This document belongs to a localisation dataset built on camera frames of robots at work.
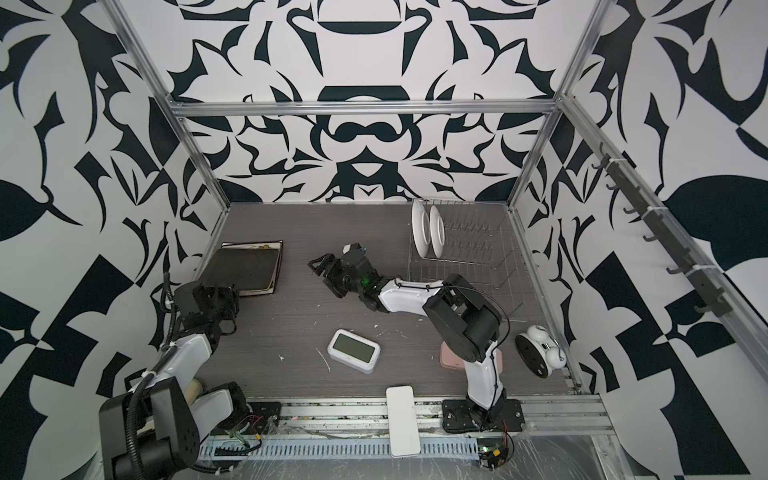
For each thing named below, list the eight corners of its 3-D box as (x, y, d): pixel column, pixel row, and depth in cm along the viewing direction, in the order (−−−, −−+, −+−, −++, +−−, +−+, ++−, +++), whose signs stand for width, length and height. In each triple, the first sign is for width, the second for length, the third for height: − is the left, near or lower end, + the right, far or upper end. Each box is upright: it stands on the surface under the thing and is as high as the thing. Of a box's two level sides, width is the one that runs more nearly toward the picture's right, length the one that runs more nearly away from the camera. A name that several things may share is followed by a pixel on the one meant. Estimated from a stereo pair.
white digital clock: (324, 359, 85) (321, 353, 82) (336, 332, 90) (334, 325, 87) (372, 377, 82) (372, 372, 79) (382, 348, 87) (382, 342, 84)
